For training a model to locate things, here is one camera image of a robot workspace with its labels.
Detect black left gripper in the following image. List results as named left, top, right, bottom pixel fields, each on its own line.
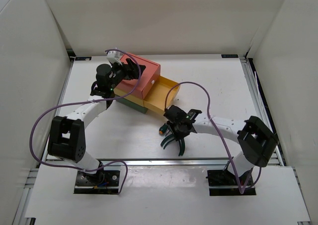
left=108, top=60, right=145, bottom=91

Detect green handled cutters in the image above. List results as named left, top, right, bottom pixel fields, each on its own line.
left=178, top=139, right=185, bottom=156

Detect red drawer box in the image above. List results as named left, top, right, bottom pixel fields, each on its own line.
left=115, top=54, right=160, bottom=99

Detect green handled pliers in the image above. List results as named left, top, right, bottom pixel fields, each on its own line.
left=160, top=134, right=175, bottom=149

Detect yellow drawer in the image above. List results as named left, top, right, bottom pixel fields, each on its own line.
left=143, top=76, right=180, bottom=115

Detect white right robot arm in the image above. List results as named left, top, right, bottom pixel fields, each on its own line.
left=126, top=55, right=257, bottom=185

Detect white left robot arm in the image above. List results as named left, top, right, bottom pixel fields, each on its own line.
left=48, top=58, right=146, bottom=185

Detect orange tipped green screwdriver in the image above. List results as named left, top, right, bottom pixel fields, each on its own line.
left=159, top=124, right=169, bottom=136

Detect yellow drawer box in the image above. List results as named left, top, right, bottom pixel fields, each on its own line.
left=114, top=88, right=144, bottom=107

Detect green drawer box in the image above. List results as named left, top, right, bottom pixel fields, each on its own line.
left=116, top=98, right=148, bottom=114

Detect left black table label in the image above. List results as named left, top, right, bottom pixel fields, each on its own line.
left=75, top=57, right=91, bottom=61

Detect black table label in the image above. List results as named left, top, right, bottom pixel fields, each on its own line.
left=221, top=54, right=239, bottom=59
left=75, top=57, right=91, bottom=61

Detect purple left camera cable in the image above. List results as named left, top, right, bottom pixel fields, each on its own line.
left=29, top=47, right=142, bottom=195

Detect purple camera cable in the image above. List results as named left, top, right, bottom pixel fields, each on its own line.
left=163, top=81, right=263, bottom=195
left=29, top=47, right=142, bottom=195

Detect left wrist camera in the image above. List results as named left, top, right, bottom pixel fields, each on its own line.
left=105, top=48, right=123, bottom=66

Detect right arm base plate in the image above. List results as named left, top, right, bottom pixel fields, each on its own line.
left=206, top=169, right=256, bottom=196

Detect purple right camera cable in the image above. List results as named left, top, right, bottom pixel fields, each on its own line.
left=163, top=81, right=263, bottom=195

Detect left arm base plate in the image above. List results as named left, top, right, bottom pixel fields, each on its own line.
left=74, top=170, right=120, bottom=195

